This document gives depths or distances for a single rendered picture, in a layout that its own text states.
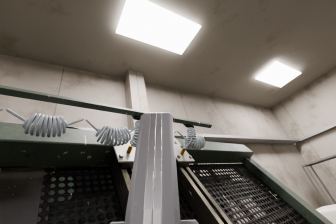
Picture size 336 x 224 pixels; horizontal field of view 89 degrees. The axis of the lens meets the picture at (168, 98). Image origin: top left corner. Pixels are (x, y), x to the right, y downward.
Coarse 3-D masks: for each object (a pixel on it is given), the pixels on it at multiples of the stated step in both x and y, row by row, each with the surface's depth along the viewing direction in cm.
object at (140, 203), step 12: (144, 120) 9; (144, 132) 8; (144, 144) 8; (144, 156) 7; (132, 168) 7; (144, 168) 7; (132, 180) 7; (144, 180) 6; (132, 192) 6; (144, 192) 6; (132, 204) 6; (144, 204) 6; (132, 216) 5; (144, 216) 5
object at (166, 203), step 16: (160, 112) 10; (160, 128) 9; (160, 144) 8; (160, 160) 7; (160, 176) 7; (176, 176) 7; (160, 192) 6; (176, 192) 6; (160, 208) 6; (176, 208) 6
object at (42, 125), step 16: (16, 96) 47; (32, 96) 49; (48, 96) 50; (64, 96) 54; (128, 112) 65; (144, 112) 69; (32, 128) 45; (48, 128) 47; (64, 128) 50; (96, 128) 57; (112, 128) 58; (112, 144) 59; (192, 144) 78
